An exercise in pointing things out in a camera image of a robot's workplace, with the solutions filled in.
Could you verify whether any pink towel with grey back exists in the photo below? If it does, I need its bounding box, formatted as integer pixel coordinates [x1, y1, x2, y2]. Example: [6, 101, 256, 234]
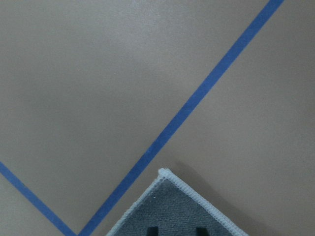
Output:
[108, 168, 246, 236]

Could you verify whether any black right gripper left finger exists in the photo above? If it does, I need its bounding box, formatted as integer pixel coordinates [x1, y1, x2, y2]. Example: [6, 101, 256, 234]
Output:
[146, 226, 158, 236]

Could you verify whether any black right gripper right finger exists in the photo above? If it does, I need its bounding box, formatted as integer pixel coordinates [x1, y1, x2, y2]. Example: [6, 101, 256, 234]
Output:
[196, 227, 208, 236]

